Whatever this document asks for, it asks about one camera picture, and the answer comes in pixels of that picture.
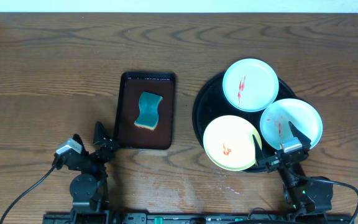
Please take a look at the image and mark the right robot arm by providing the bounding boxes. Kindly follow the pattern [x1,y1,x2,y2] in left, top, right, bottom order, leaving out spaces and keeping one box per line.
[252,122,333,215]

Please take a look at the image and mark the black rectangular tray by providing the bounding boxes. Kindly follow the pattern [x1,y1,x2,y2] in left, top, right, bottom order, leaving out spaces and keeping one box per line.
[113,71,176,150]

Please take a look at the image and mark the black round tray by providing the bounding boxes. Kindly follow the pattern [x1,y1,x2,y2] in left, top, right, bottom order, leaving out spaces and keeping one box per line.
[192,72,298,173]

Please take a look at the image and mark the light blue plate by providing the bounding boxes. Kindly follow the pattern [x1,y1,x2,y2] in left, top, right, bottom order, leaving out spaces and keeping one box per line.
[222,58,279,112]
[260,98,323,150]

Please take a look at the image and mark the yellow plate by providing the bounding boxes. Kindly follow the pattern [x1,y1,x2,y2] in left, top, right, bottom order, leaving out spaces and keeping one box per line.
[203,115,262,171]

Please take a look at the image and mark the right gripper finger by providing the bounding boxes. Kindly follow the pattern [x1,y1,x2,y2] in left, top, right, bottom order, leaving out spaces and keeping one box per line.
[288,121,311,149]
[252,134,264,167]

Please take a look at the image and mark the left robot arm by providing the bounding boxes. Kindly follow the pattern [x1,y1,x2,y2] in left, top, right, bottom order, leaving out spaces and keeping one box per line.
[67,121,119,213]

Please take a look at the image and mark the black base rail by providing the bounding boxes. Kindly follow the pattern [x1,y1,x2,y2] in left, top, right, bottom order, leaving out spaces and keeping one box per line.
[42,213,351,224]

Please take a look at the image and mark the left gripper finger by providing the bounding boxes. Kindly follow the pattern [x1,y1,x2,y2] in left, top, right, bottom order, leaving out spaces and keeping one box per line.
[93,121,112,146]
[72,134,86,154]

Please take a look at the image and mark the green yellow sponge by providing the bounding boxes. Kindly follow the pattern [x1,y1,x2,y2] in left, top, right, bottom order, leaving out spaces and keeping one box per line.
[134,92,163,130]

